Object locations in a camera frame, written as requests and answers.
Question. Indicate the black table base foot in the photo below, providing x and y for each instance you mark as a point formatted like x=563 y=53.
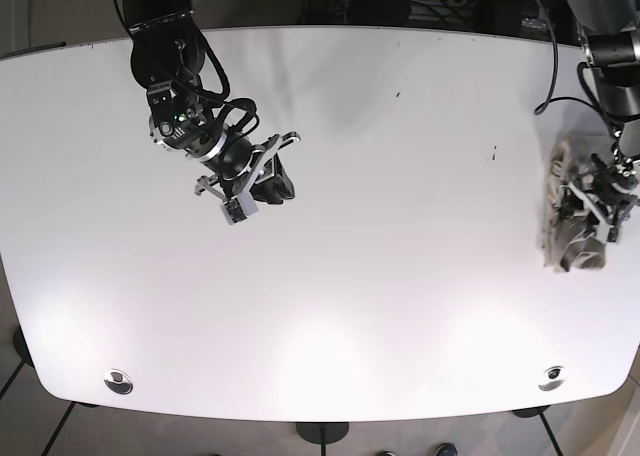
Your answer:
x=318 y=433

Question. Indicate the left chrome table grommet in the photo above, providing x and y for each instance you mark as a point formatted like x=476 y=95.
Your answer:
x=118 y=382

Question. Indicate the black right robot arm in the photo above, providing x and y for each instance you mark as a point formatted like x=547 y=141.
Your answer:
x=191 y=110

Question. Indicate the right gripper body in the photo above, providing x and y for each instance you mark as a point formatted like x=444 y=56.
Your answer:
x=235 y=163

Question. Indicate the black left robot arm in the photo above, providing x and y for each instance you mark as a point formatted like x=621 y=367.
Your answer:
x=608 y=31

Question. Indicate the chrome table grommet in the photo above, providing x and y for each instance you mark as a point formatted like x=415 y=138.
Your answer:
x=552 y=378
x=118 y=382

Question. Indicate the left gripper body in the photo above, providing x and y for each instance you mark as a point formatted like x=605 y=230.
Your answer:
x=594 y=192

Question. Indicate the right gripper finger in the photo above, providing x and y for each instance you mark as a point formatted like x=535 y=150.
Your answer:
x=281 y=185
x=262 y=192

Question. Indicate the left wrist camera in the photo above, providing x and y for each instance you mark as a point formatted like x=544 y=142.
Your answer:
x=609 y=233

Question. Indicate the beige T-shirt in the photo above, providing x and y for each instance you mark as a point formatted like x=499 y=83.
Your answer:
x=564 y=253

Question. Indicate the right chrome table grommet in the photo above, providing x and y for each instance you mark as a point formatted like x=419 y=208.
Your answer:
x=552 y=378

